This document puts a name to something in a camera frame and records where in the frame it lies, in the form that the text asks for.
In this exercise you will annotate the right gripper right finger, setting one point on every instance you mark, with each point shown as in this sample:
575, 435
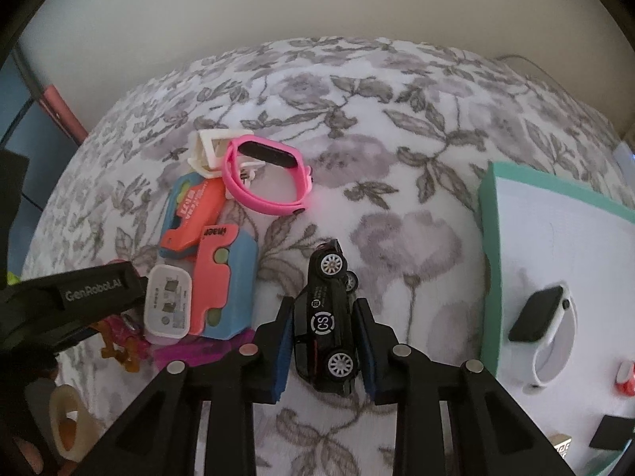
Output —
491, 434

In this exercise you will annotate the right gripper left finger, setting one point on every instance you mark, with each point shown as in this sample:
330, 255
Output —
157, 434

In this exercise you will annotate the lower blue orange toy card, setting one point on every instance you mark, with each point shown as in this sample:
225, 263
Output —
223, 282

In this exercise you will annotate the white smartwatch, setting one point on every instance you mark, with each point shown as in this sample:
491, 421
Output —
542, 339

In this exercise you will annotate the white power adapter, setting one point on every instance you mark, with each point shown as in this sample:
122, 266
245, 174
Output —
167, 307

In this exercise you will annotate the floral tablecloth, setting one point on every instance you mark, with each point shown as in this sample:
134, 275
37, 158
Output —
398, 136

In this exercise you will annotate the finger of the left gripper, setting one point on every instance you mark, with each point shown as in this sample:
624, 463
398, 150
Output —
53, 313

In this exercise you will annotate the beige tape roll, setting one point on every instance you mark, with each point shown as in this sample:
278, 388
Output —
75, 431

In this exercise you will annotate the black power adapter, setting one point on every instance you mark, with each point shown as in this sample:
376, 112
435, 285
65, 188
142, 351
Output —
613, 433

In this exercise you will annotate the black toy car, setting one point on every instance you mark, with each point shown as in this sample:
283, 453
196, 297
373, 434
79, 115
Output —
324, 348

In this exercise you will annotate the gold patterned lighter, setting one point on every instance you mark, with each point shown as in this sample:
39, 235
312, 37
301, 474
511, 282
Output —
561, 443

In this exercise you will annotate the translucent white box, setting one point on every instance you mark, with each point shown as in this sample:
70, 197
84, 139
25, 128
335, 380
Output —
626, 161

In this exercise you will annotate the red white tape roll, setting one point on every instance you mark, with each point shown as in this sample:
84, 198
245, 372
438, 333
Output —
625, 378

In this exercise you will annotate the white plastic frame holder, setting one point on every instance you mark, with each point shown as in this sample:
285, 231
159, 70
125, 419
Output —
209, 151

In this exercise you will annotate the pink pole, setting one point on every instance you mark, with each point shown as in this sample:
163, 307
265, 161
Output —
60, 111

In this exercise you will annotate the pink fitness band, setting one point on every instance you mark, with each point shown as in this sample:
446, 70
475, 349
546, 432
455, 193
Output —
267, 177

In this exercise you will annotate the magenta comb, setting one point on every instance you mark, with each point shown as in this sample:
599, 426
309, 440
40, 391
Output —
197, 350

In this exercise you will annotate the teal-rimmed white tray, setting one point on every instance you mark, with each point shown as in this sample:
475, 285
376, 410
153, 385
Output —
541, 231

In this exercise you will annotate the dark blue cabinet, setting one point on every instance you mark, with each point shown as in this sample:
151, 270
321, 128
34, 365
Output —
28, 131

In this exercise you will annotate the pink dog figurine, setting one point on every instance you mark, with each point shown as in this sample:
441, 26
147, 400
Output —
123, 340

